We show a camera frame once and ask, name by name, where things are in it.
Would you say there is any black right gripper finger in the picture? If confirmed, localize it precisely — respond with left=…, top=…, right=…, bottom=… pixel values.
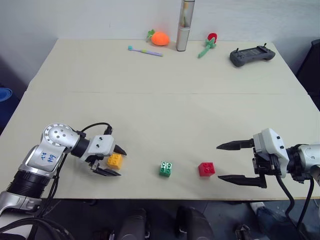
left=216, top=138, right=256, bottom=152
left=217, top=174, right=268, bottom=190

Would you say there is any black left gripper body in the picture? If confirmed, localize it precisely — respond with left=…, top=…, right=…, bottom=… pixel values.
left=83, top=152, right=106, bottom=173

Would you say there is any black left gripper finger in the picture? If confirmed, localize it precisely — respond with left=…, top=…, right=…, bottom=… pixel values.
left=90, top=165, right=122, bottom=177
left=112, top=144, right=128, bottom=157

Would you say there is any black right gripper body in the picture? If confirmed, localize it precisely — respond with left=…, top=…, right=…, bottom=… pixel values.
left=252, top=146, right=279, bottom=176

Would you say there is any yellow toy brick cube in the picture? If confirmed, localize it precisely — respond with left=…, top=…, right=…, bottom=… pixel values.
left=106, top=153, right=125, bottom=171

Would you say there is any white shoe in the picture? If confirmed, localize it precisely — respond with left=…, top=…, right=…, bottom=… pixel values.
left=249, top=201, right=266, bottom=213

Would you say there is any red toy brick cube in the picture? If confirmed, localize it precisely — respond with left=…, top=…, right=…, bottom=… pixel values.
left=198, top=161, right=216, bottom=178

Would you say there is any green toy brick cube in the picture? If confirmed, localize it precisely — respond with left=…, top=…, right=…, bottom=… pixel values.
left=159, top=160, right=174, bottom=178

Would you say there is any blue jeans leg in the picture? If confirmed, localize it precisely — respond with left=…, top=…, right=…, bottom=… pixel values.
left=256, top=206, right=320, bottom=240

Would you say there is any dark rounded shape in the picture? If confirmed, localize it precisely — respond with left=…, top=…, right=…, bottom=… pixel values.
left=117, top=207, right=149, bottom=240
left=176, top=205, right=215, bottom=240

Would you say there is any grey handheld controller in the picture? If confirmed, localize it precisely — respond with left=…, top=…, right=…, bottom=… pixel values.
left=229, top=42, right=277, bottom=68

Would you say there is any purple toothbrush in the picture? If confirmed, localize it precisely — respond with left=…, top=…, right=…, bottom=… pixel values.
left=127, top=45, right=164, bottom=57

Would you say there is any red plush rose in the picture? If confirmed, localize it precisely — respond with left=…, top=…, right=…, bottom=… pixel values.
left=197, top=33, right=218, bottom=59

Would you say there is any black box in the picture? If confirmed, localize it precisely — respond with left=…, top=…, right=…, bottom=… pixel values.
left=295, top=38, right=320, bottom=101

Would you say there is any blue round object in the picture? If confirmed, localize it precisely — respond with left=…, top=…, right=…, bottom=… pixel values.
left=0, top=87, right=13, bottom=103

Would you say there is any orange plush carrot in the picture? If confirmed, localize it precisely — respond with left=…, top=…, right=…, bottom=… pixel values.
left=146, top=29, right=171, bottom=47

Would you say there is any silver metal cylinder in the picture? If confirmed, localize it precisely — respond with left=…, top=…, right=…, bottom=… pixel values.
left=175, top=0, right=196, bottom=52

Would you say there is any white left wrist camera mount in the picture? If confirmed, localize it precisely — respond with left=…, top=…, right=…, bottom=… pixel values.
left=86, top=134, right=116, bottom=158

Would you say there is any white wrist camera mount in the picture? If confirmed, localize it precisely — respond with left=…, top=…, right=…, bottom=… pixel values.
left=86, top=134, right=116, bottom=158
left=252, top=128, right=291, bottom=179

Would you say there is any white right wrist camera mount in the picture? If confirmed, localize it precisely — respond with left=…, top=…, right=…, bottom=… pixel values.
left=252, top=128, right=291, bottom=179

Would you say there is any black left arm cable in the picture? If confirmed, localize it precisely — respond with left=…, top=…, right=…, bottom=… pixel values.
left=80, top=121, right=114, bottom=136

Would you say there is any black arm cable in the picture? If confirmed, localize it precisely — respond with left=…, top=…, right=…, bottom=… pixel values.
left=296, top=178, right=315, bottom=230
left=274, top=170, right=305, bottom=233
left=80, top=121, right=114, bottom=136

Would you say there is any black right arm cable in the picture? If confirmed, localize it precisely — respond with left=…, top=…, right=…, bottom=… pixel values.
left=274, top=170, right=305, bottom=233
left=296, top=178, right=315, bottom=230

